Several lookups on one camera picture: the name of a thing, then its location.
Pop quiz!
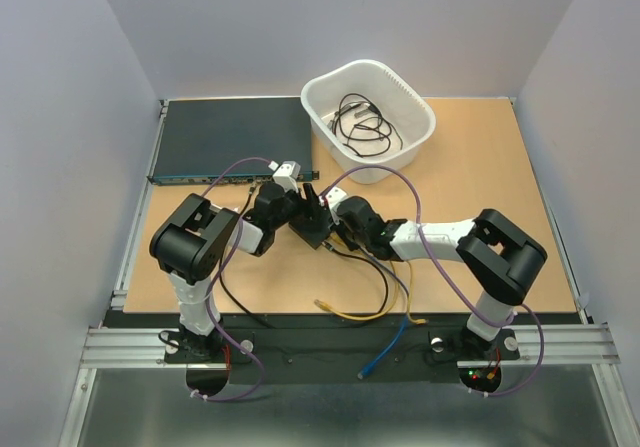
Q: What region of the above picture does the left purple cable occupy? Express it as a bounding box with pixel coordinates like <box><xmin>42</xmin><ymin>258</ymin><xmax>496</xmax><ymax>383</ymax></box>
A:
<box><xmin>192</xmin><ymin>156</ymin><xmax>281</xmax><ymax>404</ymax></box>

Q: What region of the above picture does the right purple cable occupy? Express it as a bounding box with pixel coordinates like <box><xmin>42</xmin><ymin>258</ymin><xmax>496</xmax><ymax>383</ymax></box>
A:
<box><xmin>322</xmin><ymin>165</ymin><xmax>545</xmax><ymax>399</ymax></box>

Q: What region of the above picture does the large teal rack switch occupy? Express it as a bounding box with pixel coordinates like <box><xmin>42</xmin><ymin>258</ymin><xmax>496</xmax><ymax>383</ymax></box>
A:
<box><xmin>148</xmin><ymin>97</ymin><xmax>320</xmax><ymax>185</ymax></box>

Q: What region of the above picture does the black cable in tub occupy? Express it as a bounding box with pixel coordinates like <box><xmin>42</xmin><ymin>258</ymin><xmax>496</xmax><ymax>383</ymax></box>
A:
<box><xmin>329</xmin><ymin>91</ymin><xmax>405</xmax><ymax>159</ymax></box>

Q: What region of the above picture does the black ethernet cable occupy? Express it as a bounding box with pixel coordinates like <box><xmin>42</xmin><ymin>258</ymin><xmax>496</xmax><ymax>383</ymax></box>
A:
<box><xmin>217</xmin><ymin>179</ymin><xmax>396</xmax><ymax>329</ymax></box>

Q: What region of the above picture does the small black network switch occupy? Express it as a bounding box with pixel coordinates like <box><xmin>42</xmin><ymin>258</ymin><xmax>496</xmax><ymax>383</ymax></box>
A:
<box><xmin>289</xmin><ymin>208</ymin><xmax>334</xmax><ymax>250</ymax></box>

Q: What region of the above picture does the white plastic tub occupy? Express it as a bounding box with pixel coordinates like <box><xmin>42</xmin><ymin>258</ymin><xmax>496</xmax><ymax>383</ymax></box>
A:
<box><xmin>300</xmin><ymin>59</ymin><xmax>436</xmax><ymax>184</ymax></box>

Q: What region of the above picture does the blue ethernet cable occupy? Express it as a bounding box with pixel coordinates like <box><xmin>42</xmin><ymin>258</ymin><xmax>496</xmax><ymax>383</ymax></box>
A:
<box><xmin>357</xmin><ymin>251</ymin><xmax>412</xmax><ymax>379</ymax></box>

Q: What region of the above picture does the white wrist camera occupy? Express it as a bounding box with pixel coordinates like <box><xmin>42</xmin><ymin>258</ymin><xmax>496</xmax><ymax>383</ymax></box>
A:
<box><xmin>269</xmin><ymin>161</ymin><xmax>301</xmax><ymax>193</ymax></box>
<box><xmin>320</xmin><ymin>186</ymin><xmax>349</xmax><ymax>212</ymax></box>

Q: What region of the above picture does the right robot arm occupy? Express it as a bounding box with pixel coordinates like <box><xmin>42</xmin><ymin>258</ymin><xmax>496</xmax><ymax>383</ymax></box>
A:
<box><xmin>326</xmin><ymin>194</ymin><xmax>548</xmax><ymax>357</ymax></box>

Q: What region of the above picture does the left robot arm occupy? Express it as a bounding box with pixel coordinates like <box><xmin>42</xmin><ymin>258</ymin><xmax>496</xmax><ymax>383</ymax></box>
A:
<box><xmin>149</xmin><ymin>181</ymin><xmax>332</xmax><ymax>361</ymax></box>

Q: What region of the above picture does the purple cable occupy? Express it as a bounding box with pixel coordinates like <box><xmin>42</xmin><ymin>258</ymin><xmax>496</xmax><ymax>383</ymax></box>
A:
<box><xmin>192</xmin><ymin>156</ymin><xmax>281</xmax><ymax>404</ymax></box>
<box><xmin>322</xmin><ymin>165</ymin><xmax>545</xmax><ymax>399</ymax></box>

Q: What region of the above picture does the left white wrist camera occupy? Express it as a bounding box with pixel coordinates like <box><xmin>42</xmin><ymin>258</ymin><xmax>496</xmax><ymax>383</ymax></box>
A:
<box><xmin>269</xmin><ymin>161</ymin><xmax>301</xmax><ymax>193</ymax></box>

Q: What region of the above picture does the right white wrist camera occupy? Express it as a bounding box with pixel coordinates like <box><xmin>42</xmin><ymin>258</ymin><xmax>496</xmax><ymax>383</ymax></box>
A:
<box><xmin>320</xmin><ymin>186</ymin><xmax>349</xmax><ymax>212</ymax></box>

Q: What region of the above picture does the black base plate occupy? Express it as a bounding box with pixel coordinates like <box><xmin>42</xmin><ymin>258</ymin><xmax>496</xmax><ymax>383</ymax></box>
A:
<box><xmin>97</xmin><ymin>311</ymin><xmax>581</xmax><ymax>386</ymax></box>

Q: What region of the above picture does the yellow ethernet cable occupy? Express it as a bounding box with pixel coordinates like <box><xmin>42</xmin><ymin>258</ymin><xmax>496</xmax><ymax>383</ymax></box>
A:
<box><xmin>332</xmin><ymin>239</ymin><xmax>430</xmax><ymax>326</ymax></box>
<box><xmin>313</xmin><ymin>266</ymin><xmax>401</xmax><ymax>323</ymax></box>

